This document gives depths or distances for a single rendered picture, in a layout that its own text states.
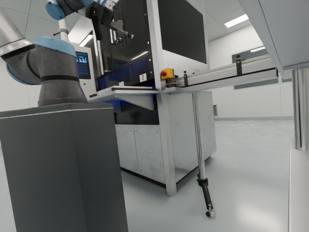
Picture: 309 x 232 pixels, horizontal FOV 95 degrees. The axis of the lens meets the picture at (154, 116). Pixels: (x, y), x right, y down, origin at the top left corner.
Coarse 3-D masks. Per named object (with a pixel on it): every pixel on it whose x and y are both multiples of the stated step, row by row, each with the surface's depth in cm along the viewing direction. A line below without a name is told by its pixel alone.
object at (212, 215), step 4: (200, 180) 112; (204, 180) 111; (200, 184) 112; (204, 184) 108; (204, 188) 105; (204, 192) 102; (208, 192) 102; (204, 196) 101; (208, 196) 99; (208, 200) 96; (208, 204) 94; (208, 208) 94; (212, 208) 93; (208, 212) 95; (212, 212) 95; (208, 216) 92; (212, 216) 92
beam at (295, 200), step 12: (300, 156) 45; (300, 168) 38; (300, 180) 33; (300, 192) 29; (288, 204) 26; (300, 204) 26; (288, 216) 24; (300, 216) 23; (288, 228) 22; (300, 228) 21
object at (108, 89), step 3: (111, 87) 91; (123, 87) 94; (126, 87) 96; (129, 87) 97; (132, 87) 99; (135, 87) 101; (138, 87) 103; (141, 87) 105; (144, 87) 107; (147, 87) 109; (150, 87) 112; (102, 90) 100; (105, 90) 97; (108, 90) 95; (111, 90) 92; (99, 93) 104; (102, 93) 101
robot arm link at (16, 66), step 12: (0, 12) 44; (0, 24) 44; (12, 24) 47; (0, 36) 45; (12, 36) 46; (0, 48) 47; (12, 48) 46; (24, 48) 48; (12, 60) 48; (24, 60) 48; (12, 72) 51; (24, 72) 50; (36, 84) 57
